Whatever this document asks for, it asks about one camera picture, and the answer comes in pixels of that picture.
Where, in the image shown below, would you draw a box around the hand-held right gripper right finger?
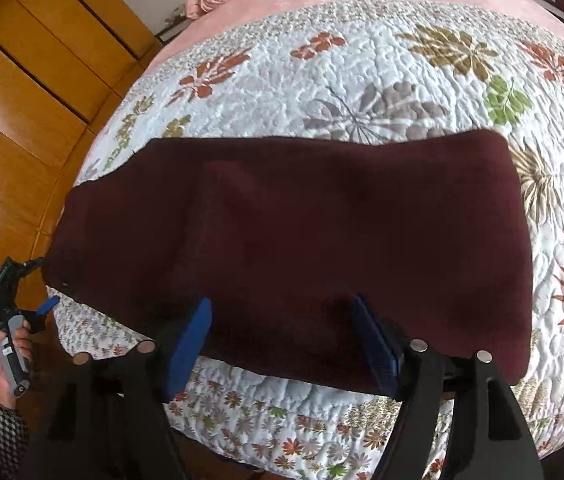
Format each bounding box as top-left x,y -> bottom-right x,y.
352,294 -> 545,480

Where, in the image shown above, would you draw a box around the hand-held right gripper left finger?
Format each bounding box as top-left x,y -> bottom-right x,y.
44,297 -> 213,480

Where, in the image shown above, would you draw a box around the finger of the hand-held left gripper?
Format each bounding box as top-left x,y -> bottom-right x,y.
12,256 -> 47,281
32,296 -> 61,321

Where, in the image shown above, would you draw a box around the maroon pants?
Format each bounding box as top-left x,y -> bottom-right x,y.
42,129 -> 535,396

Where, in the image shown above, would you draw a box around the person's left forearm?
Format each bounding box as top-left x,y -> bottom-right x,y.
0,392 -> 30,480

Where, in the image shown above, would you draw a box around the wooden wardrobe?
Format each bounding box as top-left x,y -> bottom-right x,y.
0,0 -> 163,321

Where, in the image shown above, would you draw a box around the floral quilted bedspread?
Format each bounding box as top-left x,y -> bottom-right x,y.
47,0 -> 564,480

